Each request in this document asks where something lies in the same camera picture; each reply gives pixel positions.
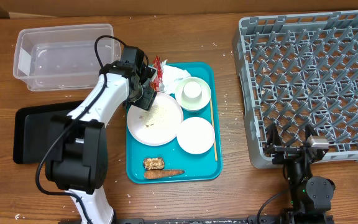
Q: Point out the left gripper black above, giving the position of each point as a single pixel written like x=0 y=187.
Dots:
x=147 y=101

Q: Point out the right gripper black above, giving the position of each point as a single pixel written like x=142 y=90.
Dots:
x=284 y=154

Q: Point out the red snack wrapper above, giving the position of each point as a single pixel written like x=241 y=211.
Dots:
x=157 y=83

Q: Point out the white napkin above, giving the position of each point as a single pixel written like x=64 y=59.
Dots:
x=171 y=76

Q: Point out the large white plate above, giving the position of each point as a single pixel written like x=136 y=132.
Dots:
x=157 y=126

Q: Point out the white cup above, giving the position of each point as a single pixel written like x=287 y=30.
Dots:
x=192 y=90

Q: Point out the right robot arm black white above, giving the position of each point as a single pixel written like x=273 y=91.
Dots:
x=310 y=195

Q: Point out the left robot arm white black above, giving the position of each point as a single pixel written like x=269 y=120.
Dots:
x=77 y=159

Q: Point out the grey dishwasher rack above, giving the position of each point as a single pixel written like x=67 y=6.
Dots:
x=297 y=70

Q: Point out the light green bowl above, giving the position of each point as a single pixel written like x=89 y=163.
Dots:
x=197 y=104

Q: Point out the small pink-rimmed white plate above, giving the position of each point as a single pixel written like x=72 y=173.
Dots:
x=195 y=135

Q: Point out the wooden chopstick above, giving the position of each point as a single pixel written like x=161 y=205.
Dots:
x=214 y=134

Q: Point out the brown food chunk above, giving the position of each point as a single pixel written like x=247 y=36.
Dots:
x=154 y=163

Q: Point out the carrot piece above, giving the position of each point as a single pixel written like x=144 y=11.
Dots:
x=159 y=174

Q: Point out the teal serving tray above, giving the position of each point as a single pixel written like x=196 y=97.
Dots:
x=206 y=166

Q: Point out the clear plastic bin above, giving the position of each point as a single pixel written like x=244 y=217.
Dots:
x=59 y=57

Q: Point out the black rectangular tray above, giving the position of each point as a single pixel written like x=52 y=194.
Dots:
x=31 y=129

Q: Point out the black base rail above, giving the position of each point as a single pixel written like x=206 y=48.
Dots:
x=197 y=221

